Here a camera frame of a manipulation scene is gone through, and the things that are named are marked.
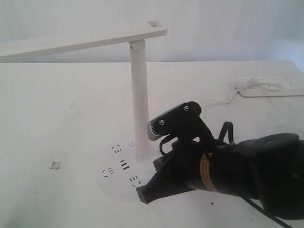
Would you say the white power cord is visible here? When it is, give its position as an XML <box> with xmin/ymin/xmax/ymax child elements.
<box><xmin>203</xmin><ymin>78</ymin><xmax>285</xmax><ymax>105</ymax></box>

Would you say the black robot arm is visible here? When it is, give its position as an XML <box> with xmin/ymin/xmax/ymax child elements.
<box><xmin>136</xmin><ymin>133</ymin><xmax>304</xmax><ymax>220</ymax></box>

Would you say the white power strip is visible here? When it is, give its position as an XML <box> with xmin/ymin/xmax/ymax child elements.
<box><xmin>236</xmin><ymin>76</ymin><xmax>304</xmax><ymax>97</ymax></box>

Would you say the white desk lamp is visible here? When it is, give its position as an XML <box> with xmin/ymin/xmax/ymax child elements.
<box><xmin>0</xmin><ymin>21</ymin><xmax>168</xmax><ymax>201</ymax></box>

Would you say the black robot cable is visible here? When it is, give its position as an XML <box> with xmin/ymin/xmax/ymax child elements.
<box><xmin>218</xmin><ymin>121</ymin><xmax>236</xmax><ymax>145</ymax></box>

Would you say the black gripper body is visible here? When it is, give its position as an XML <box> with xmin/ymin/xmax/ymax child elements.
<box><xmin>153</xmin><ymin>140</ymin><xmax>228</xmax><ymax>192</ymax></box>

